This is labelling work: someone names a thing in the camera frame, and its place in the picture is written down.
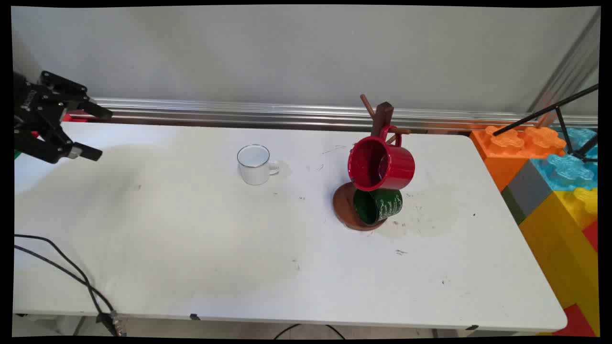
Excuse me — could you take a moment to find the red foam block behind table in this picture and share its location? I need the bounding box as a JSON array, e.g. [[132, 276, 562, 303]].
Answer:
[[31, 112, 90, 139]]

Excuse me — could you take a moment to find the red foam floor block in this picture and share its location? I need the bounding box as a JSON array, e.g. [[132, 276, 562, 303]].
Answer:
[[554, 303, 597, 337]]

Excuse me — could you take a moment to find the grey foam block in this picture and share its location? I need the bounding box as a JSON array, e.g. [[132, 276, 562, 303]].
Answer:
[[501, 160, 555, 226]]

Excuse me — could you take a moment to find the red enamel mug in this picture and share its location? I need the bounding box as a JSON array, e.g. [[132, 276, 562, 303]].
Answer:
[[348, 125, 415, 192]]

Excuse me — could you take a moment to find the brown wooden mug tree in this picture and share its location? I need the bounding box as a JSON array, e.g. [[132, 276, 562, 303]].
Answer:
[[333, 94, 412, 232]]

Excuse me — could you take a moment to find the blue foam block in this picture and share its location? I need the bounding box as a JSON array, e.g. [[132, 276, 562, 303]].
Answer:
[[530, 127, 599, 192]]

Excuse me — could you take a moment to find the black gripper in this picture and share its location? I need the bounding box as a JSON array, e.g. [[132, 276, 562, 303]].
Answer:
[[13, 71, 113, 164]]

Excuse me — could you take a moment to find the aluminium vertical post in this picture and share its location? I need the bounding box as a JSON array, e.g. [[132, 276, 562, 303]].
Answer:
[[527, 9, 601, 115]]

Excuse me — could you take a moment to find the white enamel mug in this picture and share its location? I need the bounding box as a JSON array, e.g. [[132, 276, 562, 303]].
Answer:
[[237, 144, 281, 186]]

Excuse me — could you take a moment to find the orange foam block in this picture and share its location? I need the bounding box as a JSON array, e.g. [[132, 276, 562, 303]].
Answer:
[[470, 125, 568, 192]]

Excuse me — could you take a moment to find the small red foam block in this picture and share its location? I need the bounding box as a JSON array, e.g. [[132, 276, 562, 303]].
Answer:
[[581, 220, 599, 252]]

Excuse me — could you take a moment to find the green enamel mug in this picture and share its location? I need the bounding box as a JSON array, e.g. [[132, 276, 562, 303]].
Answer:
[[353, 188, 404, 226]]

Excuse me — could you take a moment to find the aluminium horizontal rail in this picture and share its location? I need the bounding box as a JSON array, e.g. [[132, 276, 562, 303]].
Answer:
[[65, 98, 598, 133]]

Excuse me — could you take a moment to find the black cable loop under table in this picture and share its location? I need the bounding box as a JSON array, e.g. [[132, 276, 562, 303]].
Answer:
[[273, 324, 346, 340]]

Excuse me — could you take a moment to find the black cable with silver connector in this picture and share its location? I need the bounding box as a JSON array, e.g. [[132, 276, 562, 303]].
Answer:
[[13, 234, 128, 337]]

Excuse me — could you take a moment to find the black tripod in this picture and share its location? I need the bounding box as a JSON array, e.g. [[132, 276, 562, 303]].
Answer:
[[492, 84, 599, 163]]

